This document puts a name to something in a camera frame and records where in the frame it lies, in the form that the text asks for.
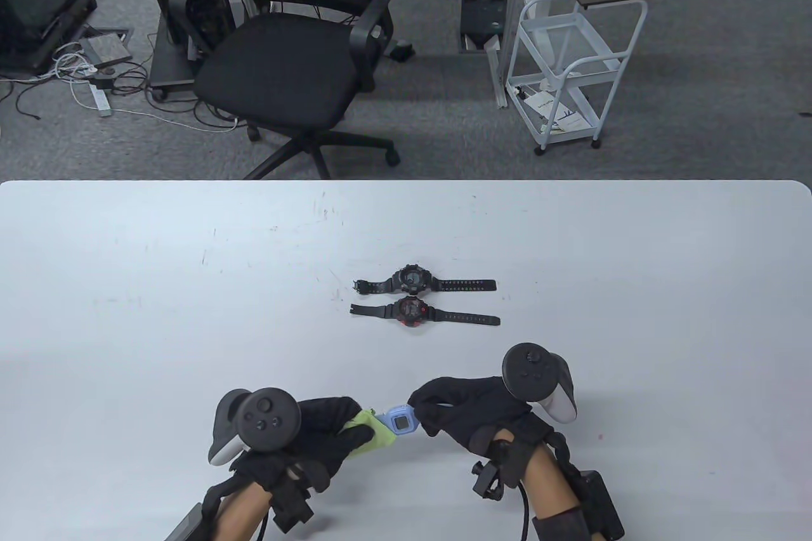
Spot person's left hand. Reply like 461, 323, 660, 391
232, 396, 375, 494

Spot person's right hand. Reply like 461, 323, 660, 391
406, 376, 554, 459

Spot green cleaning cloth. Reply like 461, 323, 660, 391
343, 409, 395, 459

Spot light blue watch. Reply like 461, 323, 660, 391
373, 401, 455, 438

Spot black watch with red face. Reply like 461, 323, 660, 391
350, 295, 502, 329

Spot black watch with grey face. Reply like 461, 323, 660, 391
355, 264, 497, 297

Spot person's right forearm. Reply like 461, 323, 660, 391
523, 445, 581, 519

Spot black forearm band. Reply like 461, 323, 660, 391
532, 506, 587, 541

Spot person's left forearm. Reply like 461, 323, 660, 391
213, 481, 273, 541

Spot black glove sensor box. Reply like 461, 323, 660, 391
471, 459, 508, 502
272, 465, 318, 533

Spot white paper booklet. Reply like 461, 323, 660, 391
523, 91, 586, 134

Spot white metal stand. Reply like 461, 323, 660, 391
487, 0, 530, 110

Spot black mesh office chair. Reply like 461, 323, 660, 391
168, 0, 402, 180

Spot black open floor hatch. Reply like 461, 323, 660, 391
460, 0, 508, 53

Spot black computer cart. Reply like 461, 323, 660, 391
130, 0, 254, 101

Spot grey floor plate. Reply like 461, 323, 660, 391
77, 27, 135, 67

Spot black glove cable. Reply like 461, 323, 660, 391
516, 483, 532, 541

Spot black wrist camera unit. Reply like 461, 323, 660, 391
571, 470, 625, 541
164, 503, 205, 541

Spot white wire rolling cart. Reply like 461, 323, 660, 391
506, 0, 649, 156

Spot white cable bundle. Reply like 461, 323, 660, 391
54, 41, 240, 134

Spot black floor cables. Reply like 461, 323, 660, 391
0, 75, 44, 122

